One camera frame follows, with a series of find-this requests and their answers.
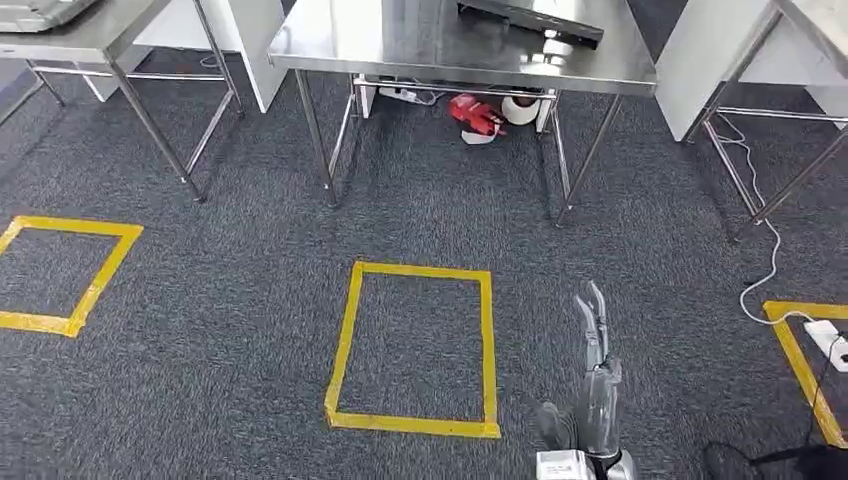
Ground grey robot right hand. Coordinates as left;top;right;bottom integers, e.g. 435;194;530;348
535;280;624;460

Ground black tray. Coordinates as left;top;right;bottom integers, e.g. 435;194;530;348
455;0;605;52

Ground yellow floor tape square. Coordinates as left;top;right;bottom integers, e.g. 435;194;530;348
0;215;145;339
323;260;503;440
761;299;848;450

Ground white power strip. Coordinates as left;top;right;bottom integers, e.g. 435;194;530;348
377;86;420;105
802;319;848;374

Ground white paper strip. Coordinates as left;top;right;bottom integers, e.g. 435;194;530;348
460;122;506;146

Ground white panel foot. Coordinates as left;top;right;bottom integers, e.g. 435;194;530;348
535;89;559;134
356;82;379;121

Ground white tape roll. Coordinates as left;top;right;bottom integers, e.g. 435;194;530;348
500;94;543;127

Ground red tape dispenser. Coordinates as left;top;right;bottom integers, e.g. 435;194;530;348
447;92;509;138

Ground white panel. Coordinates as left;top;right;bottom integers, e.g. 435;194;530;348
76;0;289;114
654;0;848;144

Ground steel bench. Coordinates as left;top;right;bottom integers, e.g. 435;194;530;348
268;0;658;228
0;0;246;205
682;0;848;243

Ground grey metal tray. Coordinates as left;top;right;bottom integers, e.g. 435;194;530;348
0;0;101;34

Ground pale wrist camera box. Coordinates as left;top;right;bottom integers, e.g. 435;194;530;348
535;450;598;480

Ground black cable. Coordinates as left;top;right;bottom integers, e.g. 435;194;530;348
802;334;848;446

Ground long white cable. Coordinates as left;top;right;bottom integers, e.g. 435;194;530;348
715;112;819;327

